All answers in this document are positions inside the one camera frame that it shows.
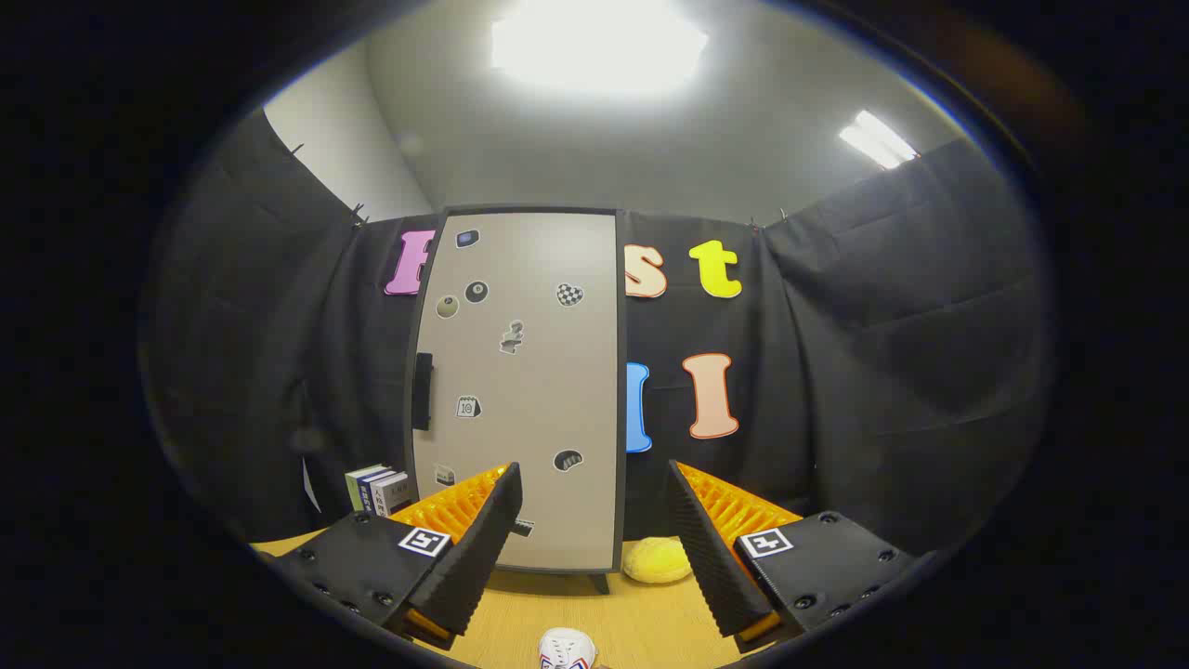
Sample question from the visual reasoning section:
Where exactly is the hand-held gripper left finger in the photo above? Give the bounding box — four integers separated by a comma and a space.
268, 462, 524, 651

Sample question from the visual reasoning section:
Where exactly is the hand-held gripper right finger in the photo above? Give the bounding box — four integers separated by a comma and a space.
666, 460, 918, 654

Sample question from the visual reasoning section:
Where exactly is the grey shoe cabinet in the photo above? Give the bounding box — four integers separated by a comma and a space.
405, 205, 627, 597

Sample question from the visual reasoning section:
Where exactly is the white canvas shoe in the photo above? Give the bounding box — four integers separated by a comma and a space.
539, 628, 598, 669

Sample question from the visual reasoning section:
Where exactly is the grey shoe cabinet door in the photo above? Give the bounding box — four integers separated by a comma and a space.
412, 212, 620, 571

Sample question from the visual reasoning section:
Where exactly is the black door handle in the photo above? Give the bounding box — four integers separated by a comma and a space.
412, 352, 435, 432

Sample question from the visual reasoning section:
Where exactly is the yellow plush toy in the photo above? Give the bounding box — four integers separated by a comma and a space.
621, 536, 693, 584

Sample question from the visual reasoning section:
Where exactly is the dark blue spine book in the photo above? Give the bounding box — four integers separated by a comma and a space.
358, 469, 398, 516

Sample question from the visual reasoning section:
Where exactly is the green spine book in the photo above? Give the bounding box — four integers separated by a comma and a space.
346, 465, 386, 512

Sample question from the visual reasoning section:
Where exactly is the black backdrop cloth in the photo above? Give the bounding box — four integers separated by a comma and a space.
139, 110, 1055, 558

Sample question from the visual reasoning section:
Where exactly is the long ceiling strip light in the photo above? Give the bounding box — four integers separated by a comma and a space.
839, 110, 921, 170

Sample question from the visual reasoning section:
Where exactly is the square ceiling light panel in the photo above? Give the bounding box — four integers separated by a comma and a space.
490, 0, 710, 96

